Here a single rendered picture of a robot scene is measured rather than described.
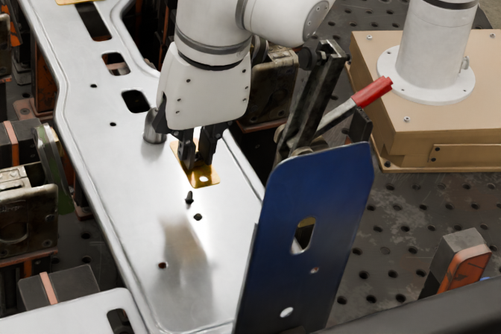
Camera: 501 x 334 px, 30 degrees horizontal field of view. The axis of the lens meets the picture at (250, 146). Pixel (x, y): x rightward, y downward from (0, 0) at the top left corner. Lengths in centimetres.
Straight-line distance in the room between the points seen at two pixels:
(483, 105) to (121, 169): 81
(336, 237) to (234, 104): 25
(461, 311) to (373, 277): 114
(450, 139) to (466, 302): 131
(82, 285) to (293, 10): 43
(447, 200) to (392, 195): 10
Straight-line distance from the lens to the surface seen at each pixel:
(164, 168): 124
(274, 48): 135
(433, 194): 174
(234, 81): 105
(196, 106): 105
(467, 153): 177
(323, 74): 113
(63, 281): 113
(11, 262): 122
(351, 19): 212
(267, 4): 92
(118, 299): 109
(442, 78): 178
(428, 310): 43
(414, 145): 172
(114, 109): 132
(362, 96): 121
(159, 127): 108
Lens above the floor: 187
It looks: 42 degrees down
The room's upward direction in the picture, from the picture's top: 11 degrees clockwise
